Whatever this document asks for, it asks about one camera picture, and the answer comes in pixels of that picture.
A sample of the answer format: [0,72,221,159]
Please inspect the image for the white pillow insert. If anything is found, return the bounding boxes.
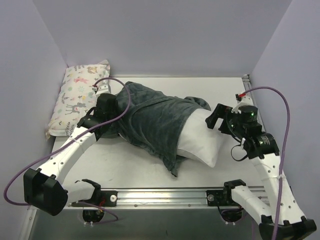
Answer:
[177,108,223,168]

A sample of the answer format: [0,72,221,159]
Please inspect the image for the zebra pillowcase with grey lining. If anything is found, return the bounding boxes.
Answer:
[112,81,211,177]

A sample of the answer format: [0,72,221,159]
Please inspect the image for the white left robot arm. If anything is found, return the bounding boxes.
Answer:
[23,93,118,216]

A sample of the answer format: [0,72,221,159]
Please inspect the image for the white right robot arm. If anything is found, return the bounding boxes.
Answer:
[205,103,317,240]

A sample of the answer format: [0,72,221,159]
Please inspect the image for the floral animal print pillow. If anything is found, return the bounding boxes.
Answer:
[45,59,110,139]

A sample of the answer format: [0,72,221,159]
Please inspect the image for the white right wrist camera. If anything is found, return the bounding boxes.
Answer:
[235,93,253,108]

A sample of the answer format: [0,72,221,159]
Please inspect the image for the thin black cable loop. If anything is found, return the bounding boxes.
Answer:
[230,144,248,162]

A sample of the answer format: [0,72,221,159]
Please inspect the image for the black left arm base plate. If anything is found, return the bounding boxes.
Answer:
[71,189,118,207]

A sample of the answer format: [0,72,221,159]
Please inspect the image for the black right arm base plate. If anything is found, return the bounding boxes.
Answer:
[206,189,239,207]

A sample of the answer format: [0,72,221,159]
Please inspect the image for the aluminium front rail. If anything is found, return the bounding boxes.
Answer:
[27,187,297,210]

